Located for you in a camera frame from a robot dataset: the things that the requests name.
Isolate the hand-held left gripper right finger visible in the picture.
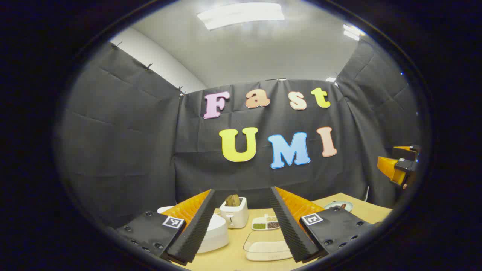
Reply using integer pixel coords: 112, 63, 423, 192
268, 186, 377, 263

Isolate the large ceiling light panel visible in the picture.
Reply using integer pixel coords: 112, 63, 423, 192
197, 3, 285, 30

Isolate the white toaster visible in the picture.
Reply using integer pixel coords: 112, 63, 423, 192
219, 197, 249, 229

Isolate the white rice cooker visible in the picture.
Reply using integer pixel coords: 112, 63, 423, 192
157, 205, 229, 253

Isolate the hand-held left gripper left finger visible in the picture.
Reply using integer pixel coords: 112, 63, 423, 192
115, 189, 218, 266

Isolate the small ceiling light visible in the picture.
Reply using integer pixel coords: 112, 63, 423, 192
343, 24, 366, 41

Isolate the clear rice container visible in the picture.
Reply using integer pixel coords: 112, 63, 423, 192
243, 230, 294, 262

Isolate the pale green plate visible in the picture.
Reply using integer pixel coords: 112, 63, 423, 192
324, 201, 354, 212

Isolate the white divided grain dish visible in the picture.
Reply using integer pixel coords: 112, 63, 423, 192
251, 214, 281, 231

